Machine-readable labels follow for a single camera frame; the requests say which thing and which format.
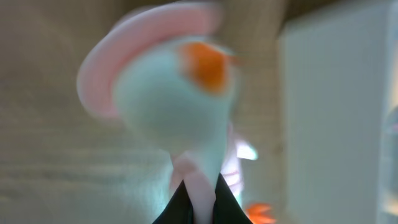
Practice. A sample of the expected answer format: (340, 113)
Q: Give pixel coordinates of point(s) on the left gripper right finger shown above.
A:
(226, 209)

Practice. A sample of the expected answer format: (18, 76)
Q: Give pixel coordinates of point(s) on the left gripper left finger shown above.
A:
(179, 209)

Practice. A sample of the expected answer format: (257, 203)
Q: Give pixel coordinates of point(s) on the white duck toy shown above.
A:
(159, 72)

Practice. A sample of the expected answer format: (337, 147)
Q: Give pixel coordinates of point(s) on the white cardboard box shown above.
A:
(339, 75)

